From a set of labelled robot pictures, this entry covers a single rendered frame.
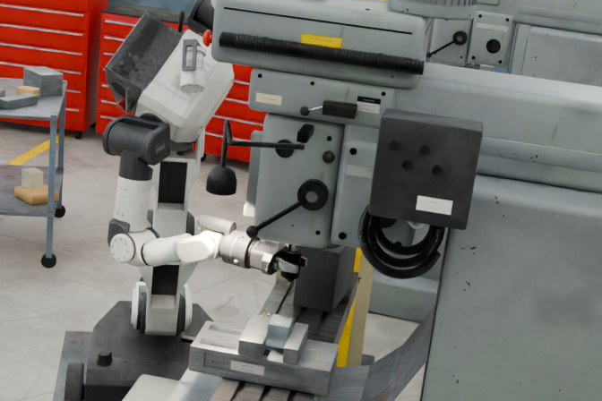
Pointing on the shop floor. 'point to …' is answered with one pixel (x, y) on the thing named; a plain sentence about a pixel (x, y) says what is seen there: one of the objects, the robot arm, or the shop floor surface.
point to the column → (520, 298)
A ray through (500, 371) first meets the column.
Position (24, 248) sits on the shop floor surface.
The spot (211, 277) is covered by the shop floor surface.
